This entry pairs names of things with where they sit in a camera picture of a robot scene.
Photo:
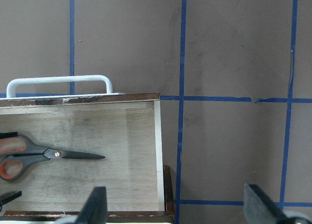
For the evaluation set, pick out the brown wooden drawer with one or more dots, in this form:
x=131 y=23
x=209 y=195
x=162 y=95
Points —
x=124 y=129

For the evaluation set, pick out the black orange scissors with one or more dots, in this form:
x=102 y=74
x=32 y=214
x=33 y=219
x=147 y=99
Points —
x=21 y=152

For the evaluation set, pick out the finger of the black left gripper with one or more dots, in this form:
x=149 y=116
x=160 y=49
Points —
x=7 y=197
x=8 y=135

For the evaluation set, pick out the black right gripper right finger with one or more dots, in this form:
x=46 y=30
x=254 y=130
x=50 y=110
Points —
x=260 y=209

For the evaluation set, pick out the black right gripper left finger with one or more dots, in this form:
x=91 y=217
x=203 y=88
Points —
x=95 y=210

